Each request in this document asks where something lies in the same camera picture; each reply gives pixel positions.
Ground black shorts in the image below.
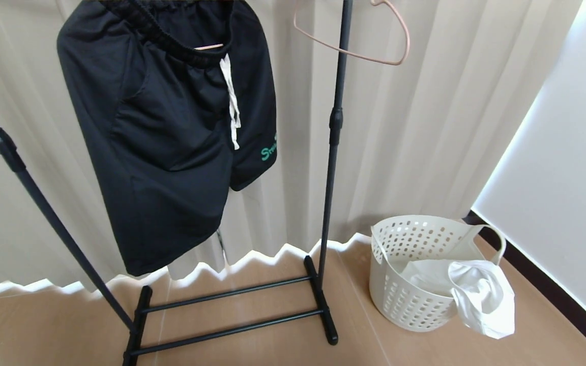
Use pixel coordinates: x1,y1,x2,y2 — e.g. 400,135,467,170
56,0,278,278

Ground white printed T-shirt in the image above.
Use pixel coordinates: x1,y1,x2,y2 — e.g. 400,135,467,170
400,258,516,340

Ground black clothes rack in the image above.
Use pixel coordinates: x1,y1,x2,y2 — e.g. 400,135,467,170
0,0,355,366

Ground white laundry basket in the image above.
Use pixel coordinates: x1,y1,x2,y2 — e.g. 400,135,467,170
368,215,507,333

